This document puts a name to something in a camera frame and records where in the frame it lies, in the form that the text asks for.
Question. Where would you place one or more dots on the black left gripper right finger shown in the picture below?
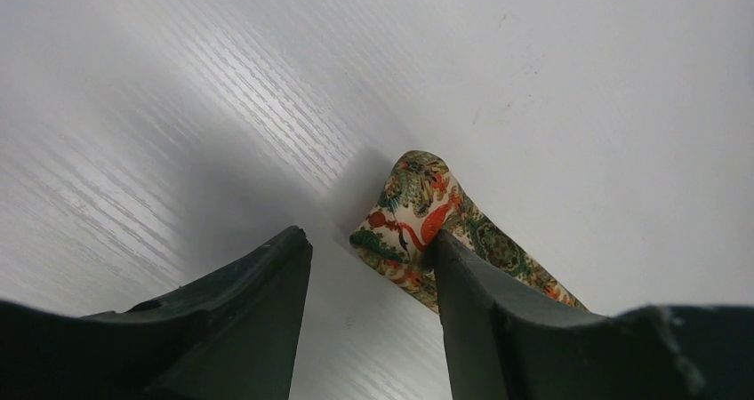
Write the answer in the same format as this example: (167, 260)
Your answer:
(505, 340)

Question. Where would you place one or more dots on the orange green patterned tie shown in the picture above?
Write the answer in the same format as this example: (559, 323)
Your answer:
(420, 198)

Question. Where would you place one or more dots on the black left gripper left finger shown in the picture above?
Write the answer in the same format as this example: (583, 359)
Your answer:
(232, 334)

